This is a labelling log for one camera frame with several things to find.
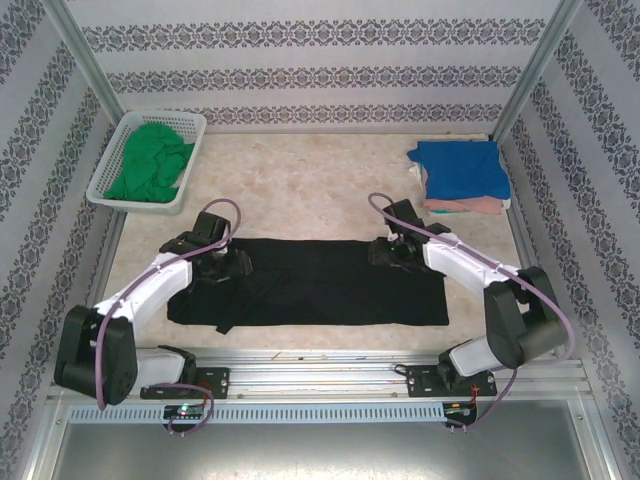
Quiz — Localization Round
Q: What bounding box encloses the black t-shirt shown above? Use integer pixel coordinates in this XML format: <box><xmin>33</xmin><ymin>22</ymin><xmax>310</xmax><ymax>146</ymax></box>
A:
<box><xmin>166</xmin><ymin>238</ymin><xmax>450</xmax><ymax>335</ymax></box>

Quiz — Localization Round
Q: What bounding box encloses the pink folded t-shirt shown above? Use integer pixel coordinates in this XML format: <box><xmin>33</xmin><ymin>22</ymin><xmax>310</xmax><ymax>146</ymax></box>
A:
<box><xmin>423</xmin><ymin>193</ymin><xmax>504</xmax><ymax>217</ymax></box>

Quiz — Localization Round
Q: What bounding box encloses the white folded t-shirt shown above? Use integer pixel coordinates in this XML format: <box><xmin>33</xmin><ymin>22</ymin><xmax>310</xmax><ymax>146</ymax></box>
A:
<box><xmin>408</xmin><ymin>160</ymin><xmax>432</xmax><ymax>202</ymax></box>

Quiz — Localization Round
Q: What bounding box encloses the blue folded t-shirt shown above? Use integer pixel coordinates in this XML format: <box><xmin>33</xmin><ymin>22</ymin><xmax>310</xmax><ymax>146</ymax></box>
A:
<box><xmin>407</xmin><ymin>140</ymin><xmax>511</xmax><ymax>201</ymax></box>

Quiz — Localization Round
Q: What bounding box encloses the green t-shirt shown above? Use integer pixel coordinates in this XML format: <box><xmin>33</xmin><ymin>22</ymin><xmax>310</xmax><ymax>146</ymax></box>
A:
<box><xmin>103</xmin><ymin>123</ymin><xmax>196</xmax><ymax>204</ymax></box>

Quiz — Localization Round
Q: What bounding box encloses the white plastic basket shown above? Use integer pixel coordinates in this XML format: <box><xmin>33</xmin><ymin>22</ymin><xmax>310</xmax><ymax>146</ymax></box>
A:
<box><xmin>85</xmin><ymin>110</ymin><xmax>208</xmax><ymax>216</ymax></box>

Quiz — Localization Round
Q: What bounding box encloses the metal sheet panel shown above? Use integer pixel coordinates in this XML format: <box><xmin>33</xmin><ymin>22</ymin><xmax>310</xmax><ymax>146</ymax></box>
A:
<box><xmin>24</xmin><ymin>399</ymin><xmax>617</xmax><ymax>480</ymax></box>

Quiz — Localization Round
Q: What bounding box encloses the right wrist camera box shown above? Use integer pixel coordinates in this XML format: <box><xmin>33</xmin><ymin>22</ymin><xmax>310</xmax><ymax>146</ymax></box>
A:
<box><xmin>384</xmin><ymin>198</ymin><xmax>421</xmax><ymax>236</ymax></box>

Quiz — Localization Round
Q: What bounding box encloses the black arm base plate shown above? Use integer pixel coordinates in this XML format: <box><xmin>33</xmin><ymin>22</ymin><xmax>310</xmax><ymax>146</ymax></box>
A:
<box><xmin>139</xmin><ymin>367</ymin><xmax>232</xmax><ymax>401</ymax></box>
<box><xmin>405</xmin><ymin>363</ymin><xmax>499</xmax><ymax>400</ymax></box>

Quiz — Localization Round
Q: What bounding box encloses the purple cable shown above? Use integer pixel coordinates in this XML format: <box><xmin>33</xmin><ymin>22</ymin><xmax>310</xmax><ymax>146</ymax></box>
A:
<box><xmin>368</xmin><ymin>192</ymin><xmax>576</xmax><ymax>434</ymax></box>
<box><xmin>94</xmin><ymin>198</ymin><xmax>246</xmax><ymax>437</ymax></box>

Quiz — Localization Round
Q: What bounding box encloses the aluminium mounting rail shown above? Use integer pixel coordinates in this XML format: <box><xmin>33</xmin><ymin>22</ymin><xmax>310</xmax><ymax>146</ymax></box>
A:
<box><xmin>49</xmin><ymin>349</ymin><xmax>591</xmax><ymax>402</ymax></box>

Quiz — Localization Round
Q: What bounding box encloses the slotted grey cable duct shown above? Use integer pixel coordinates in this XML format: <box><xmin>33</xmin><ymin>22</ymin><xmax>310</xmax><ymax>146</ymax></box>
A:
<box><xmin>67</xmin><ymin>402</ymin><xmax>449</xmax><ymax>424</ymax></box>

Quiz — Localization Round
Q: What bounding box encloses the aluminium frame post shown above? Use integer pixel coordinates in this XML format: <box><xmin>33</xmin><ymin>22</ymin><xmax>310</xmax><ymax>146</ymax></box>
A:
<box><xmin>49</xmin><ymin>0</ymin><xmax>127</xmax><ymax>132</ymax></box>
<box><xmin>490</xmin><ymin>0</ymin><xmax>586</xmax><ymax>144</ymax></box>

